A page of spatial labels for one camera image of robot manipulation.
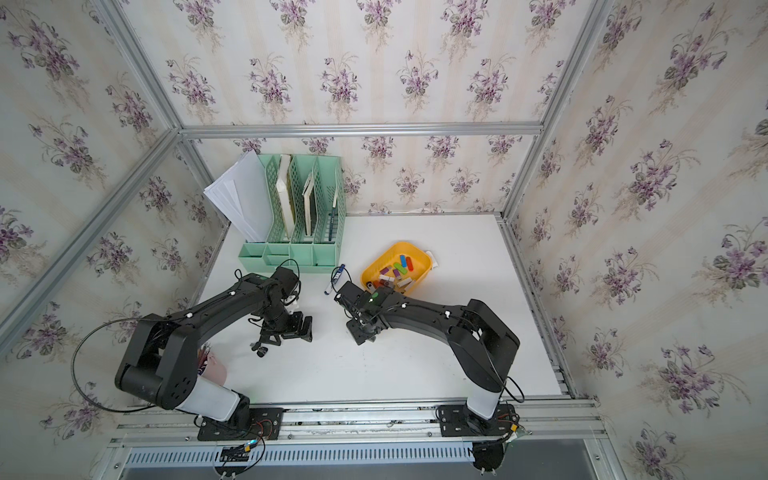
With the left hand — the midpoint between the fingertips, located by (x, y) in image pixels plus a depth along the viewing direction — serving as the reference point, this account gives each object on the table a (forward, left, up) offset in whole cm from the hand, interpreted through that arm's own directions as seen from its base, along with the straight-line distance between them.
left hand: (301, 341), depth 84 cm
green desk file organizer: (+29, +2, +3) cm, 30 cm away
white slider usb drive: (+23, -25, -2) cm, 34 cm away
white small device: (+28, -41, +1) cm, 50 cm away
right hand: (+3, -18, +1) cm, 19 cm away
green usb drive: (+27, -30, -3) cm, 40 cm away
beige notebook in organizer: (+43, +2, +17) cm, 46 cm away
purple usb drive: (+27, -24, -3) cm, 36 cm away
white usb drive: (+21, -31, -2) cm, 37 cm away
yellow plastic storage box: (+28, -36, -2) cm, 46 cm away
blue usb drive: (+31, -31, -2) cm, 44 cm away
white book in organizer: (+40, +8, +19) cm, 45 cm away
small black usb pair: (-2, +12, -2) cm, 12 cm away
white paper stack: (+44, +24, +18) cm, 53 cm away
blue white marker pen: (+22, -7, -1) cm, 23 cm away
